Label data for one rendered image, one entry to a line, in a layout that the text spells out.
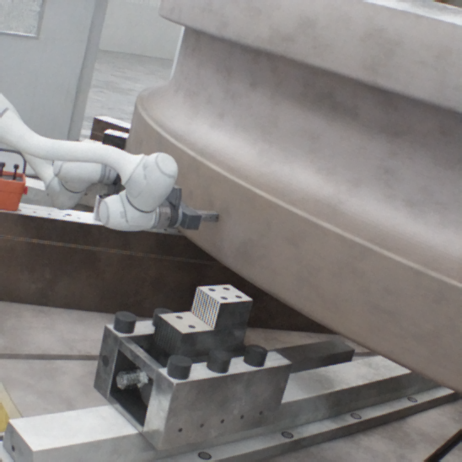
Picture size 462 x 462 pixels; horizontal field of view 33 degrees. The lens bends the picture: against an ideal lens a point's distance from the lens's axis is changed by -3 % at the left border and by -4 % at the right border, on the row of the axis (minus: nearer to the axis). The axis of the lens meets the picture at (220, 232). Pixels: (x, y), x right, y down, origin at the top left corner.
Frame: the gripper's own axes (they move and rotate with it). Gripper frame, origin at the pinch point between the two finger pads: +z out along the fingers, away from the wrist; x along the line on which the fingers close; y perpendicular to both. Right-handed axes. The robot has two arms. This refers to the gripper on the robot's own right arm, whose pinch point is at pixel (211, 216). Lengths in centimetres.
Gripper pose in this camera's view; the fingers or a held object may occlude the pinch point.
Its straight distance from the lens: 248.4
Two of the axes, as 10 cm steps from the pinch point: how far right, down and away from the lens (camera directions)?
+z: 8.1, 0.2, 5.9
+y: -2.3, 9.3, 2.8
